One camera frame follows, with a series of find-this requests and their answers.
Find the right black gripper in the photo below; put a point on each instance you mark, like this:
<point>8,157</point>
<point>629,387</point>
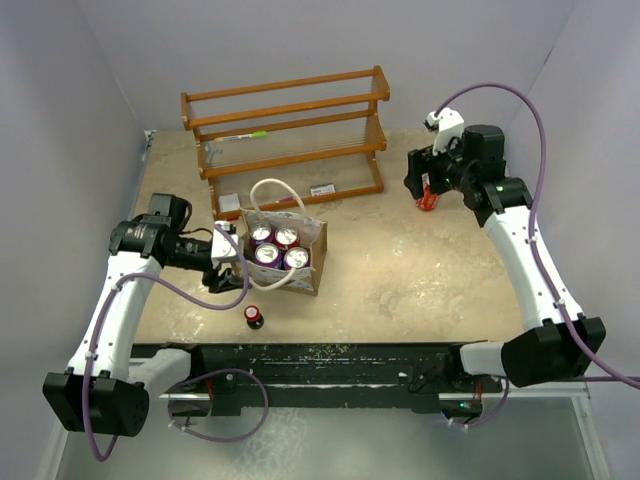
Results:
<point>424,161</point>

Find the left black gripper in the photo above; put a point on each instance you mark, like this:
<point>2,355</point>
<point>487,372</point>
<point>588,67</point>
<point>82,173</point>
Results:
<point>223,282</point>

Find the red cola can back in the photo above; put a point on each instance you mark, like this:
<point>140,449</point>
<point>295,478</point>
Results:
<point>429,200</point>

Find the red cola can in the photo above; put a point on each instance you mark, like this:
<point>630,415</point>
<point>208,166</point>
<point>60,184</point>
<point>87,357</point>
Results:
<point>286,238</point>
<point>429,200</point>

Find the purple can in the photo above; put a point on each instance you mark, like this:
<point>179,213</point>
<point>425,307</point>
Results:
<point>268,255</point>
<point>259,233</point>
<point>296,258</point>

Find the red cola can front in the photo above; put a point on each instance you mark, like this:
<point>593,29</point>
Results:
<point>286,238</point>

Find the canvas tote bag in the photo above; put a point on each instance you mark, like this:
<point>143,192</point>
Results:
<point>313,237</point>

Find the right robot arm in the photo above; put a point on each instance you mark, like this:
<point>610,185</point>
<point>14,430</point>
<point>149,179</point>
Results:
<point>554,323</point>

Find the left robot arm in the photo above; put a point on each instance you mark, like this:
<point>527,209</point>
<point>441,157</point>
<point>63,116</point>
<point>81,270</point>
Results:
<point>100,391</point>

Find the small red-capped dark bottle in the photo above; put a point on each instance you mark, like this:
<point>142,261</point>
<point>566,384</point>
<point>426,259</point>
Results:
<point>253,317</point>

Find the white box under rack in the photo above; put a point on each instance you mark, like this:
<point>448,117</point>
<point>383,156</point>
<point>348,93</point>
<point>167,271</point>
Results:
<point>229,203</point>

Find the pink-capped marker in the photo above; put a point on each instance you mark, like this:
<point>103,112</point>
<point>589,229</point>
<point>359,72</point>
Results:
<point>286,201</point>

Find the orange wooden rack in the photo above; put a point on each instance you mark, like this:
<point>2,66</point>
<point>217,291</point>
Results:
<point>362,107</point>

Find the green-capped marker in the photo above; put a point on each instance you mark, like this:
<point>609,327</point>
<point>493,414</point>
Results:
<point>245,136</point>

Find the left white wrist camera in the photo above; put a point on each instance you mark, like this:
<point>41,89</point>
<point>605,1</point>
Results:
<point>225,241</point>

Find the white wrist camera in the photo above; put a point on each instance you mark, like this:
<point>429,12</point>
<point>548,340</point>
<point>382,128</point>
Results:
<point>225,241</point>
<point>447,124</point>

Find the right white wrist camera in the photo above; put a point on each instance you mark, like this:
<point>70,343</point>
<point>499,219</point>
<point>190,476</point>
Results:
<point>447,124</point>

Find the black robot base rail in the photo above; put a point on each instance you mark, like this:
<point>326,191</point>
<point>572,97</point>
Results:
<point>421,377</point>

